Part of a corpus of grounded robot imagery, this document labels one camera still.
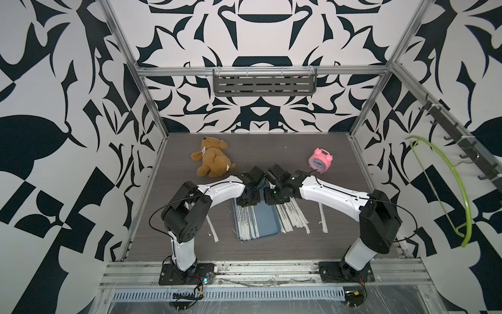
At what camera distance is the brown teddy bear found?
3.18 feet

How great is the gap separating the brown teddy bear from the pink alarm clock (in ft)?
1.34

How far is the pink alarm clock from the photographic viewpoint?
98cm
